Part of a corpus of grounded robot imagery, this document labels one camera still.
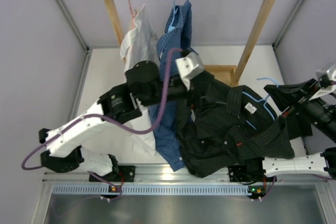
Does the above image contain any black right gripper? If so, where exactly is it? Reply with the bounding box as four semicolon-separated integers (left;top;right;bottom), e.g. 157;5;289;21
265;80;336;144

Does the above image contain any light blue wire hanger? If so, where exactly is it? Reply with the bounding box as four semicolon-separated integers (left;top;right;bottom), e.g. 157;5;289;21
242;77;279;121

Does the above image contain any dark pinstriped shirt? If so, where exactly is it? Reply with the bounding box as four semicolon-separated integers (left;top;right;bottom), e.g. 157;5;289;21
175;71;312;178

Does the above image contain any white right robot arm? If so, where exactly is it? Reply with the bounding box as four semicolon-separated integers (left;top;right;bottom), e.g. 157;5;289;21
244;76;335;180

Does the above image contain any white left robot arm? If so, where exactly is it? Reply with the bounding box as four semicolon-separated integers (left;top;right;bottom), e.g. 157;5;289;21
39;57;205;182

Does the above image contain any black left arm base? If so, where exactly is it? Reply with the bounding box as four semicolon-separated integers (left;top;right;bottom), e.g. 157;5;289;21
89;165;135;183

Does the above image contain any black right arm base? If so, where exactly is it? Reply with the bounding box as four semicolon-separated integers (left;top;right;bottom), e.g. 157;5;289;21
228;165;274;183

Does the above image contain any blue checked shirt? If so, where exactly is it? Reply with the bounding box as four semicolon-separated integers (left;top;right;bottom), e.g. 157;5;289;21
153;0;192;172

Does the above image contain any white shirt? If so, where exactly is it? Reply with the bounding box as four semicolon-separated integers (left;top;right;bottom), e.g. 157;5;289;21
120;5;160;156

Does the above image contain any blue hanger with clip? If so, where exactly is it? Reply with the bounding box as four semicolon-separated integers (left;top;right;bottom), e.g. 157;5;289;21
167;0;178;32

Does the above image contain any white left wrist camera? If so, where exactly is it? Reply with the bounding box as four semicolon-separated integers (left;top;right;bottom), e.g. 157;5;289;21
175;51;205;90

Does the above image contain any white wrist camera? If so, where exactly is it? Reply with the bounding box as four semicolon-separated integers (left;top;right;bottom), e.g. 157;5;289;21
175;51;205;90
309;62;335;101

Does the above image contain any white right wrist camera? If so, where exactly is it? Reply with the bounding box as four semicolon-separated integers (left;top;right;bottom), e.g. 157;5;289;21
309;62;335;101

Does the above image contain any aluminium mounting rail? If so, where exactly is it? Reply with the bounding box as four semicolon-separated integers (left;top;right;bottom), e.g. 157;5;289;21
43;163;326;183

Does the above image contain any pink wire hanger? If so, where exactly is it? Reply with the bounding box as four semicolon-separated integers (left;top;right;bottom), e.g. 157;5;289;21
128;0;138;30

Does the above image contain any light blue slotted cable duct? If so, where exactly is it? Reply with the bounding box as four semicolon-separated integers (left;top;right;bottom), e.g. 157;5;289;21
52;184;265;196

